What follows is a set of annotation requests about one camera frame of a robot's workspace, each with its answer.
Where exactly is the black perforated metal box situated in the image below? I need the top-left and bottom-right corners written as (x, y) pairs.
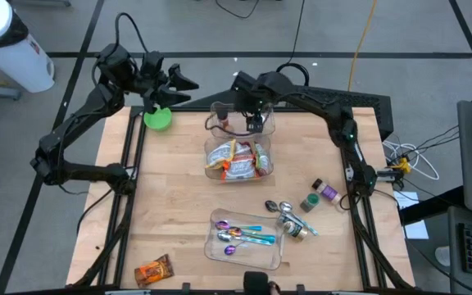
top-left (286, 84), bottom-right (394, 140)

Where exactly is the clear plastic bin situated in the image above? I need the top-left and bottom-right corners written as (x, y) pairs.
top-left (203, 134), bottom-right (275, 184)
top-left (209, 100), bottom-right (277, 139)
top-left (203, 207), bottom-right (286, 271)

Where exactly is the white computer mouse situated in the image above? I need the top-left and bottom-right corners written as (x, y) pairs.
top-left (433, 244), bottom-right (452, 267)

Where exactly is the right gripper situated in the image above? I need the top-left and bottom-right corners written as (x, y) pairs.
top-left (229, 70), bottom-right (281, 133)

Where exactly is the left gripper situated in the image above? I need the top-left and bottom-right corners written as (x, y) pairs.
top-left (138, 63), bottom-right (201, 115)

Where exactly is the white paper sheet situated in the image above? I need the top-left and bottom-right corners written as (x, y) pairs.
top-left (392, 190), bottom-right (430, 241)

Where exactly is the black handheld object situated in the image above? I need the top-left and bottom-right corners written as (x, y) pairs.
top-left (243, 270), bottom-right (270, 295)

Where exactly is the black desk cable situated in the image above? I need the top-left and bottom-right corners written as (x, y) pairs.
top-left (403, 125), bottom-right (461, 163)

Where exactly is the red snack packet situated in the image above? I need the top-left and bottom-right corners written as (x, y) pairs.
top-left (253, 141), bottom-right (272, 176)

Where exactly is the green plastic bowl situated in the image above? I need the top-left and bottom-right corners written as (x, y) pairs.
top-left (143, 107), bottom-right (173, 133)

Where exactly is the red ramen noodle packet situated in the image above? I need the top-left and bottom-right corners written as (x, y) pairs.
top-left (235, 142), bottom-right (258, 161)

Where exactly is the orange label spice jar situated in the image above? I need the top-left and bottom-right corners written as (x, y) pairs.
top-left (216, 107), bottom-right (231, 128)

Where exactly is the green herb spice jar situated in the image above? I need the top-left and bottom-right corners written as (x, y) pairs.
top-left (299, 192), bottom-right (322, 213)

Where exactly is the yellow floor cable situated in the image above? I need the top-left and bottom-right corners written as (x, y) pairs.
top-left (345, 0), bottom-right (379, 93)

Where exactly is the white trash can black liner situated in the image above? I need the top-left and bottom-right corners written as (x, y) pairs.
top-left (0, 0), bottom-right (56, 94)

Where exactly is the coiled black floor cable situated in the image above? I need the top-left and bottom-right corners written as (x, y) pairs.
top-left (274, 0), bottom-right (311, 96)

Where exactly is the orange brown snack packet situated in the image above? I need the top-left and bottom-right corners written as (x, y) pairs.
top-left (133, 252), bottom-right (175, 289)

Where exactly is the yellow ramen noodle packet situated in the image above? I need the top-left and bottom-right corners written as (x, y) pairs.
top-left (205, 138), bottom-right (238, 171)

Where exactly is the yellow power plug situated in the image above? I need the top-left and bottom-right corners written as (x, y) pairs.
top-left (391, 157), bottom-right (412, 175)

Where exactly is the white cable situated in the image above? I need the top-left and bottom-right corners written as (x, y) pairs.
top-left (383, 141), bottom-right (441, 182)

